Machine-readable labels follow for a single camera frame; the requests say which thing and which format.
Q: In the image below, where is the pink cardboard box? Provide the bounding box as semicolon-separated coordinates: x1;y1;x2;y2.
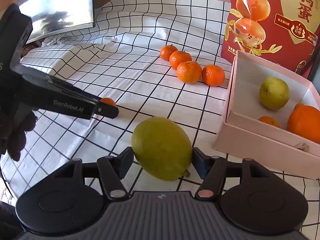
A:
213;51;319;179

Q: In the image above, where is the black grid white tablecloth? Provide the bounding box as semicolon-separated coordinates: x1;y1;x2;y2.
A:
0;0;320;235

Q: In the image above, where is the small mandarin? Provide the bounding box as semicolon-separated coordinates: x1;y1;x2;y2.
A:
100;98;116;107
294;103;304;110

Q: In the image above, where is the yellowish mandarin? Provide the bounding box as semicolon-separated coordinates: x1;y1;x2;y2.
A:
258;116;280;128

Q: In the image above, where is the green lemon in box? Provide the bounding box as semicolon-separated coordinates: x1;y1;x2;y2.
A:
259;77;290;111

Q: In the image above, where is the black monitor screen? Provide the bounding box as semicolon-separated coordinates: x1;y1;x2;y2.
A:
17;0;95;43

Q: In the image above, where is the large orange in box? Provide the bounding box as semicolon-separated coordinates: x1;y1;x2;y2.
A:
287;105;320;144

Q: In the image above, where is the black gloved left hand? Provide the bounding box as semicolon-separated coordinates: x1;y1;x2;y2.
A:
1;109;37;161

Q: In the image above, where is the red snack bag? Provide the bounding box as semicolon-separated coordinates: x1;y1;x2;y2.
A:
221;0;319;77

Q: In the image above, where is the green lemon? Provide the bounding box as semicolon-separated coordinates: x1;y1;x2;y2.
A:
259;77;290;111
131;116;193;181

